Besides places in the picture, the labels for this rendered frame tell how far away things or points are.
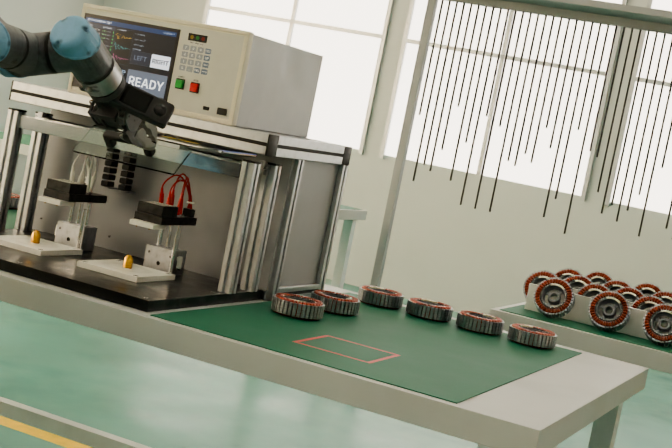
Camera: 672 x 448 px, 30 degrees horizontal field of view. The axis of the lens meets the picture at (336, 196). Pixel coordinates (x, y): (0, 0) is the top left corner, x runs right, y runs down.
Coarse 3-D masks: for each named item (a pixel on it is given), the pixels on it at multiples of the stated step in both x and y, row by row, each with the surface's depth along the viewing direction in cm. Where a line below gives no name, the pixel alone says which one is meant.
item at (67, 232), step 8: (64, 224) 284; (72, 224) 284; (56, 232) 285; (64, 232) 284; (72, 232) 283; (88, 232) 284; (56, 240) 285; (64, 240) 284; (72, 240) 283; (88, 240) 284; (80, 248) 282; (88, 248) 285
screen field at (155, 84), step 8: (128, 72) 280; (136, 72) 279; (144, 72) 278; (128, 80) 279; (136, 80) 279; (144, 80) 278; (152, 80) 277; (160, 80) 276; (144, 88) 278; (152, 88) 277; (160, 88) 276; (160, 96) 276
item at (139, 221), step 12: (144, 204) 267; (156, 204) 267; (144, 216) 267; (156, 216) 266; (168, 216) 268; (180, 216) 275; (156, 228) 265; (168, 228) 276; (180, 228) 275; (168, 240) 276
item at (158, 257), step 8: (152, 248) 275; (160, 248) 274; (168, 248) 275; (152, 256) 275; (160, 256) 274; (168, 256) 273; (176, 256) 273; (184, 256) 276; (144, 264) 276; (152, 264) 275; (160, 264) 274; (168, 264) 273; (176, 264) 274; (176, 272) 275
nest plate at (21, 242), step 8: (0, 240) 267; (8, 240) 268; (16, 240) 270; (24, 240) 273; (40, 240) 278; (48, 240) 280; (16, 248) 266; (24, 248) 265; (32, 248) 264; (40, 248) 266; (48, 248) 268; (56, 248) 270; (64, 248) 273; (72, 248) 275
